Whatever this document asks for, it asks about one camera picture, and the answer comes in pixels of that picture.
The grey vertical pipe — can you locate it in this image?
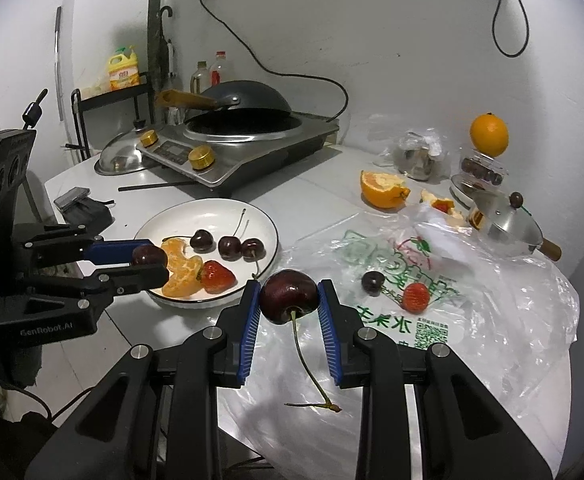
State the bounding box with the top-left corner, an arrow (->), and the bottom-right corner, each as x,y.
147,0 -> 169,86

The cut orange half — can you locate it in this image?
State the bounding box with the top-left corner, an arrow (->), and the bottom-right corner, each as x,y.
361,170 -> 411,210

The white round plate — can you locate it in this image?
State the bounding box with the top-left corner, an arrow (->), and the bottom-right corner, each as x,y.
134,199 -> 280,310

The clear box of dark fruit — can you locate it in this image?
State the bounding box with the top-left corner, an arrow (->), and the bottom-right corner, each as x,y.
460,155 -> 507,185

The steel cup in crumpled bag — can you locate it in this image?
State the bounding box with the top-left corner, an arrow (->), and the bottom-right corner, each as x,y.
382,130 -> 452,182

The peeled orange segment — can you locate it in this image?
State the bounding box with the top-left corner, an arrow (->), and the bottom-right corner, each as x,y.
161,238 -> 193,271
162,256 -> 205,299

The black cooker power cable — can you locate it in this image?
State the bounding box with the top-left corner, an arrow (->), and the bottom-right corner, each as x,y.
199,0 -> 349,122

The black umbrella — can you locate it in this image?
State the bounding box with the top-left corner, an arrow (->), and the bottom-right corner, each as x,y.
158,6 -> 177,96

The steel wok lid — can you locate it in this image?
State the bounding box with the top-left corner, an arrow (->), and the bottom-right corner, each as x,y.
94,127 -> 155,177

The black wok with wooden handle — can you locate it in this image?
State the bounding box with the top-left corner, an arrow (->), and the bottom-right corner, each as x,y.
156,80 -> 293,117

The black floor cable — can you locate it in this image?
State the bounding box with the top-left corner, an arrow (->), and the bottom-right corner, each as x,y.
52,385 -> 104,422

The red cap sauce bottle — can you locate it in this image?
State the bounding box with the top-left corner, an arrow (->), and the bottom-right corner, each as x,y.
209,51 -> 233,87

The black wallet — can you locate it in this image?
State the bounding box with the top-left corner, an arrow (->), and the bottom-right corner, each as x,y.
64,199 -> 115,233

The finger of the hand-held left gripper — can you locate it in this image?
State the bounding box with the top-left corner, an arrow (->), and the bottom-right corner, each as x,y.
11,223 -> 161,274
22,264 -> 171,307

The yellow detergent bottle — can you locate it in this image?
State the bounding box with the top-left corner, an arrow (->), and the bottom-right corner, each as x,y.
108,45 -> 140,92

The black chopstick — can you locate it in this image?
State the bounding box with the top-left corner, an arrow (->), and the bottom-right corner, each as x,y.
118,180 -> 183,192

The steel pot with lid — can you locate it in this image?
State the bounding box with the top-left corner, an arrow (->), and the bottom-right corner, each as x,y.
466,191 -> 562,262

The silver induction cooker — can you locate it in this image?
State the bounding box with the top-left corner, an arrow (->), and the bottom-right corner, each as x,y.
137,110 -> 340,199

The small grey phone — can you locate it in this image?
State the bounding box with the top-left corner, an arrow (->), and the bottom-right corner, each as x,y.
54,187 -> 90,209

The clear oil bottle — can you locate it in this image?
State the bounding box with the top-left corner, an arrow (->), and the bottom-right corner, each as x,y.
190,61 -> 211,95

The clear printed plastic bag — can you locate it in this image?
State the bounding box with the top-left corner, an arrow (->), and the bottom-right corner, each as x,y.
267,205 -> 580,421

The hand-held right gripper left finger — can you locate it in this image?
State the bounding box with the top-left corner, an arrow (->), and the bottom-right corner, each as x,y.
32,280 -> 261,480

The red strawberry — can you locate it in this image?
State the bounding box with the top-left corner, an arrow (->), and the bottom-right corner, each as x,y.
199,260 -> 237,295
402,282 -> 431,312

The whole orange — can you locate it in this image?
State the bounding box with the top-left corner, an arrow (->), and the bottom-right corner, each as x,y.
470,113 -> 509,157

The orange peel piece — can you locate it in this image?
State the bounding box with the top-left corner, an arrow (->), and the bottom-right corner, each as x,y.
420,189 -> 465,221

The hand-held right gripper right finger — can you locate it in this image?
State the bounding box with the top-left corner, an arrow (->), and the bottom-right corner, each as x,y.
317,279 -> 555,480

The black metal rack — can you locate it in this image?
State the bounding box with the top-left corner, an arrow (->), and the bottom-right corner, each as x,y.
70,72 -> 155,161

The black looped wall cable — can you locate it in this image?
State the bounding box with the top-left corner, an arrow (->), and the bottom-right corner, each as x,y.
492,0 -> 530,58

